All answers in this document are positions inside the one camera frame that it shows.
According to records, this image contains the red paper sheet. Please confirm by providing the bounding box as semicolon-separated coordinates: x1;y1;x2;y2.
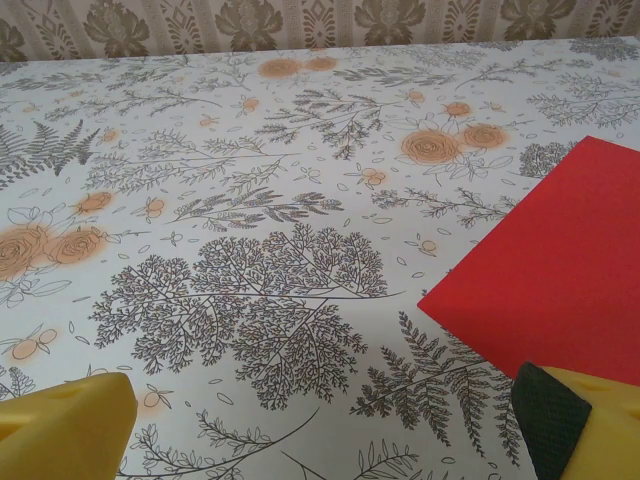
417;134;640;384

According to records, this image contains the floral patterned table cover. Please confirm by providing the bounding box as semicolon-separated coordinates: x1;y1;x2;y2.
0;37;640;480

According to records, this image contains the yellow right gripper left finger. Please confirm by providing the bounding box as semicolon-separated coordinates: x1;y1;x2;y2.
0;372;139;480

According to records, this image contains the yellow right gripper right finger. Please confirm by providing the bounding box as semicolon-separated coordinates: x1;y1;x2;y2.
510;362;640;480

